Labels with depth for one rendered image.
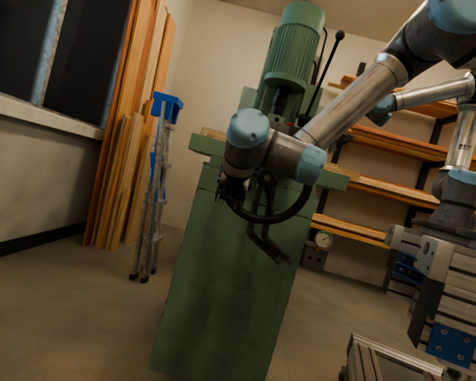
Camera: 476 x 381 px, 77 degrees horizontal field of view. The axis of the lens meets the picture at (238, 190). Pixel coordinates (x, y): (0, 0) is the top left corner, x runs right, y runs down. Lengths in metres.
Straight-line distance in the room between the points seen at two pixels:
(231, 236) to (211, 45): 3.05
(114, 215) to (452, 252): 2.09
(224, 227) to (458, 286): 0.70
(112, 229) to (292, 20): 1.84
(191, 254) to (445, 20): 0.95
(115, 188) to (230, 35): 2.36
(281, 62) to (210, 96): 2.48
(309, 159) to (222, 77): 3.24
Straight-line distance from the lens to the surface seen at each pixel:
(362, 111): 0.74
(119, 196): 2.39
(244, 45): 3.87
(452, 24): 0.67
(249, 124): 0.54
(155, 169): 1.89
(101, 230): 2.41
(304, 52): 1.30
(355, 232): 3.33
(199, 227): 1.11
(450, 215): 1.36
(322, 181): 1.13
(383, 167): 3.83
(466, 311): 0.87
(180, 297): 1.20
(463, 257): 0.84
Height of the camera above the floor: 0.79
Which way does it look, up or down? 3 degrees down
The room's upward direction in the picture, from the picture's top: 16 degrees clockwise
